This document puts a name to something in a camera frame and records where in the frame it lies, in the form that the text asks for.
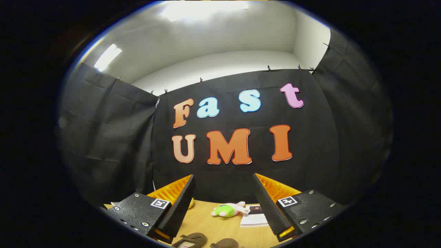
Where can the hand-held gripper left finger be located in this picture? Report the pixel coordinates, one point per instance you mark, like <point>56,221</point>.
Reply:
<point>181,210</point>

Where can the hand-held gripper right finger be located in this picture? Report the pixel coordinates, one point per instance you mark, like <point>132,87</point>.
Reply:
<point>268,210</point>

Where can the brown fuzzy shoe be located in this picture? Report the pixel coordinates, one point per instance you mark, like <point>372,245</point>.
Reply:
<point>225,243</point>
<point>194,238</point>

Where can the yellow plush bread toy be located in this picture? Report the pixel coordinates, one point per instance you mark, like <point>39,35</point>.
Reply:
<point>191,204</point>

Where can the white book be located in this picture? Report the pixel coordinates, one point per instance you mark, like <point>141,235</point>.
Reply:
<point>255,218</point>

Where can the green and pink plush toy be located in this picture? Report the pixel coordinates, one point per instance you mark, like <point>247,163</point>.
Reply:
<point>225,210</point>

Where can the black backdrop cloth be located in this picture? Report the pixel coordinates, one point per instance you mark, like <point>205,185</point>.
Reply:
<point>137,137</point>

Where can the ceiling light panel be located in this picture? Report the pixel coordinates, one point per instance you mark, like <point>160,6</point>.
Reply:
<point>107,57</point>
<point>203,10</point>

